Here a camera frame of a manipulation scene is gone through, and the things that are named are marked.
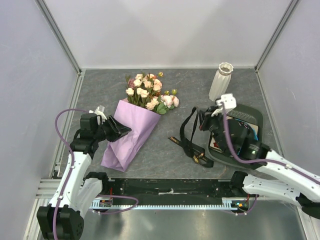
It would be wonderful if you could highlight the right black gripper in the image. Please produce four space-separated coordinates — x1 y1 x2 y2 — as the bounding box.
197 105 229 154

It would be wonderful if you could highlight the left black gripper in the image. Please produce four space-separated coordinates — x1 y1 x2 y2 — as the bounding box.
93 115 132 143

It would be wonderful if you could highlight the purple pink wrapping paper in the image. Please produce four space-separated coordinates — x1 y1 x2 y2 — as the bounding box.
101 100 161 172

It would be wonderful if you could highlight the black ribbon with gold lettering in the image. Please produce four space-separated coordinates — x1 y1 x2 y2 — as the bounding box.
168 107 214 168

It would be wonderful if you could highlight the pink artificial flower bunch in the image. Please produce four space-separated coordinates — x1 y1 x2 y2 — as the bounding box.
125 72 180 115

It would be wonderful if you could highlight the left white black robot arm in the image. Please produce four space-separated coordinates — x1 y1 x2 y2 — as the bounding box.
36 112 131 240

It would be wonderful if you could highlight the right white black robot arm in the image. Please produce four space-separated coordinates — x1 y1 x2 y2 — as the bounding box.
198 106 320 219

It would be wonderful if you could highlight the white ribbed ceramic vase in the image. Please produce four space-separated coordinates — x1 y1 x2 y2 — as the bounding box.
208 62 234 102

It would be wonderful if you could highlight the black round plate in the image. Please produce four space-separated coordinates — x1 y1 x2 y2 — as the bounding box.
227 118 258 142

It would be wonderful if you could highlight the dark green plastic tray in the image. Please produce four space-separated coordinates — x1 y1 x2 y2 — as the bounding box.
208 104 266 170

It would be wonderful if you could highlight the blue scalloped plate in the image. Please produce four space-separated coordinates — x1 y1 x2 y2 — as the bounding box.
234 119 258 156

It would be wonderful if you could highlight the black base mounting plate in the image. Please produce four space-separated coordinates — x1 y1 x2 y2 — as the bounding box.
79 177 258 206

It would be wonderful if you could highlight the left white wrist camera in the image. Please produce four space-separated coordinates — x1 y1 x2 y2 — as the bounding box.
89 105 107 125

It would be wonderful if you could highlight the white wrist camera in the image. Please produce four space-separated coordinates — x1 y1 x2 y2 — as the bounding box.
211 93 237 117
89 105 107 125

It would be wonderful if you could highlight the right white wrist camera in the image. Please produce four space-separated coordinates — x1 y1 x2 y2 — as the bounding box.
211 93 237 117

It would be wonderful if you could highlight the grey slotted cable duct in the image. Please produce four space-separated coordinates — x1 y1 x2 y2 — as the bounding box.
89 198 250 212

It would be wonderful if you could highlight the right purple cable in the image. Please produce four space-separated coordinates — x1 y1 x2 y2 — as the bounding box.
223 111 320 186

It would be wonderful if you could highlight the aluminium frame rail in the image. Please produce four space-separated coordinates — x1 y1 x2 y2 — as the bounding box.
35 179 61 200

